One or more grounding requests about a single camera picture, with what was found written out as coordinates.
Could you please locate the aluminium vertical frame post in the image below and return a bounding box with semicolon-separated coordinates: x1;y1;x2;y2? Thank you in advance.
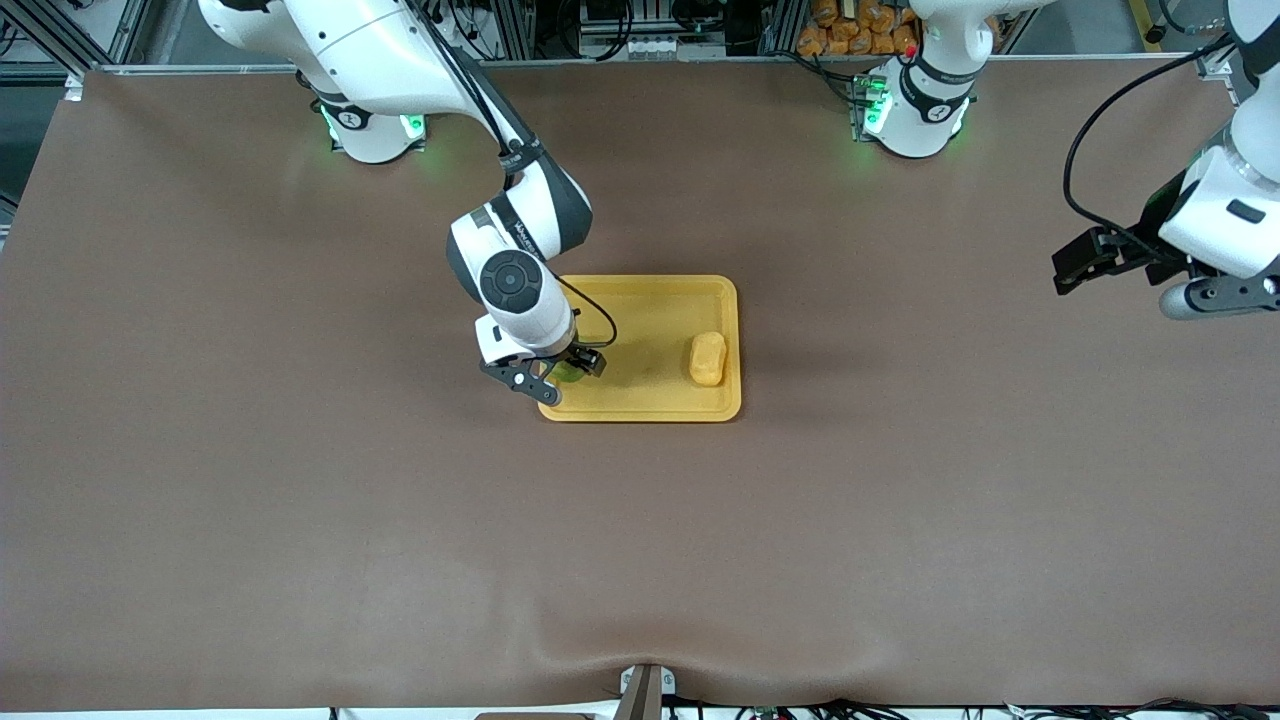
760;0;801;58
490;0;536;58

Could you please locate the aluminium table edge rail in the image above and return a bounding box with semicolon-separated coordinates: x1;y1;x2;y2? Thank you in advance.
65;55;1233;101

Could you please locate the pile of orange buns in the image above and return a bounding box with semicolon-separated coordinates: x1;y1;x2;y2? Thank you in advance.
797;0;923;58

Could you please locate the aluminium corner frame profile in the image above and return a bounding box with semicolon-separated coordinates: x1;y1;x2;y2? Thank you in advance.
1195;40;1246;81

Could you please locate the yellow potato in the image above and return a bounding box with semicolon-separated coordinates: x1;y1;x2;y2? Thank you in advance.
689;332;728;388

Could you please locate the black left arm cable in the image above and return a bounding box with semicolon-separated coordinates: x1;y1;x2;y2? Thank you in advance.
1063;33;1241;256

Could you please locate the black electronics box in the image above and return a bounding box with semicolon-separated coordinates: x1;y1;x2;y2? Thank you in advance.
578;0;746;51

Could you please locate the brown table mat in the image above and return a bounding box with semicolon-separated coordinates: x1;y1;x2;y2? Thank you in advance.
0;62;1280;713

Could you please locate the yellow plastic tray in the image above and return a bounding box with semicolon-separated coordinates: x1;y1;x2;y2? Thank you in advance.
537;275;742;423

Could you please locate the aluminium diagonal frame profile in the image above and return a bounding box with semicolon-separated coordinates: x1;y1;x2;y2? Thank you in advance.
0;0;151;76

